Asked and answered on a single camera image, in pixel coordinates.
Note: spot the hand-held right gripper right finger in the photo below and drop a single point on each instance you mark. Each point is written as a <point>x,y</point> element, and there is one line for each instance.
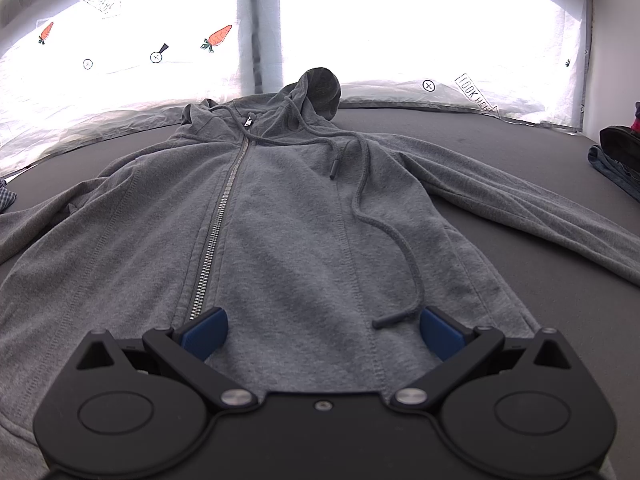
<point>440,332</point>

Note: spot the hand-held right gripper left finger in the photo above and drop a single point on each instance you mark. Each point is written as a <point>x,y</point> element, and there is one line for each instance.
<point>205,332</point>

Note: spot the grey zip hoodie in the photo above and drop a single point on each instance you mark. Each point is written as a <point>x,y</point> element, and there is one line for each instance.
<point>300,220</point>

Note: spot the blue jeans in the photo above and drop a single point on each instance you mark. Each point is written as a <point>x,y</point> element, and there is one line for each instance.
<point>612,170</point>

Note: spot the blue plaid shirt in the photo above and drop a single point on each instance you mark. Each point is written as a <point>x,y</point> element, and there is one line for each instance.
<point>6,195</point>

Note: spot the dark folded garment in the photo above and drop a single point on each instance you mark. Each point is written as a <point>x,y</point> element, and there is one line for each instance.
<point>622,142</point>

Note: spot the pink cloth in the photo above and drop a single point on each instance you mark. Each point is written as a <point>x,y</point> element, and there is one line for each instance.
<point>636,120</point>

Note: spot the white printed curtain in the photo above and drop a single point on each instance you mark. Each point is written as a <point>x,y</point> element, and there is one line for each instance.
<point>425,25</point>
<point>125,35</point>

